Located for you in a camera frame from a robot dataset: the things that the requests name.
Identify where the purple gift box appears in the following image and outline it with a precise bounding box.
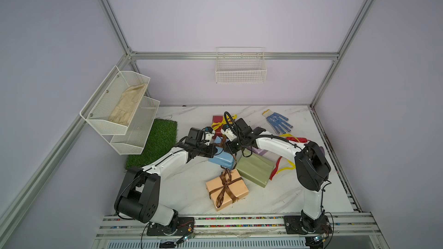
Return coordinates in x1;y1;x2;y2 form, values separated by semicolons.
249;146;268;156

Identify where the white mesh shelf basket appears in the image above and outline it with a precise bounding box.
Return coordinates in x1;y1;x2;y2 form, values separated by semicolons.
80;66;151;136
109;96;160;155

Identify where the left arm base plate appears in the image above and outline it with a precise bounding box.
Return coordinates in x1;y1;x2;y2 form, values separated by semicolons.
145;210;195;236

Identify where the lower white mesh shelf basket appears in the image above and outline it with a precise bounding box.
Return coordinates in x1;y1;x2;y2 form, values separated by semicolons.
109;96;160;155

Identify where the aluminium front rail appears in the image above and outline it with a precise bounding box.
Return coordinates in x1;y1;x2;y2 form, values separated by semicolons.
92;212;389;249

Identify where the green gift box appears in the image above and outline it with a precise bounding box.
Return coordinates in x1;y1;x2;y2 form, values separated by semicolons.
236;153;275;188

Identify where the white wire wall basket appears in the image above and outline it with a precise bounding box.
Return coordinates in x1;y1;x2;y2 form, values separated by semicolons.
215;47;267;84

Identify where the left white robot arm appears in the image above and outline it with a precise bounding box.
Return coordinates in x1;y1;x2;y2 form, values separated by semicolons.
114;127;218;232

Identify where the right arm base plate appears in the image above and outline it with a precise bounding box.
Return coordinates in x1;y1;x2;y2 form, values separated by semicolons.
283;209;332;235

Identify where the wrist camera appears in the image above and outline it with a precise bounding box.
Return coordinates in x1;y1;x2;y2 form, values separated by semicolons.
221;124;236;141
204;126;216;145

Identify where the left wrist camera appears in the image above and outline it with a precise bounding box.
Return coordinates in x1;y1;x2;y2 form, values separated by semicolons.
204;126;216;145

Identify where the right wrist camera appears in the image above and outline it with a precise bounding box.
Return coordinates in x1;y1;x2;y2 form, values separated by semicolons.
221;124;236;141

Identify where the blue gift box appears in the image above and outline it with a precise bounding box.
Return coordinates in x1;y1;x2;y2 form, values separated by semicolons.
209;136;235;169

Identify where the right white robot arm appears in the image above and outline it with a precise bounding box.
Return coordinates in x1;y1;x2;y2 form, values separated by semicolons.
221;111;331;222

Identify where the brown ribbon on orange box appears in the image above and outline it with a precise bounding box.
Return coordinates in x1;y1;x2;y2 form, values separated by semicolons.
209;168;242;210

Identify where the upper white mesh shelf basket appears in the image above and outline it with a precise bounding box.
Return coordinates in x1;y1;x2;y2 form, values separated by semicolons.
80;66;151;136

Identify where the beige cloth in basket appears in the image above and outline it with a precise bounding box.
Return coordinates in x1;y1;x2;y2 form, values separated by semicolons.
108;84;148;126

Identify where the yellow ribbon on red box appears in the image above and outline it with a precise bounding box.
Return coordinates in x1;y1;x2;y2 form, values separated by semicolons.
210;113;238;136

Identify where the blue dotted work glove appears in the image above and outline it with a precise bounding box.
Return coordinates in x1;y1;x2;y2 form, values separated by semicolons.
262;110;293;135

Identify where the orange gift box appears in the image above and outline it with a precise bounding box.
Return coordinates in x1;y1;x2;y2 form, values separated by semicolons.
206;169;249;211

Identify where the yellow ribbon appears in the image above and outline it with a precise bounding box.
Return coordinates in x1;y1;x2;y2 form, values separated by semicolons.
210;113;238;136
273;134;307;175

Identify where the green artificial grass mat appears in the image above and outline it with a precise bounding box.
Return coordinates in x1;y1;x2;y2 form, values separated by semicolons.
125;119;178;169

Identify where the brown ribbon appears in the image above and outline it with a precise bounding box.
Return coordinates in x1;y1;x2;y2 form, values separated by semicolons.
218;137;237;162
209;168;242;210

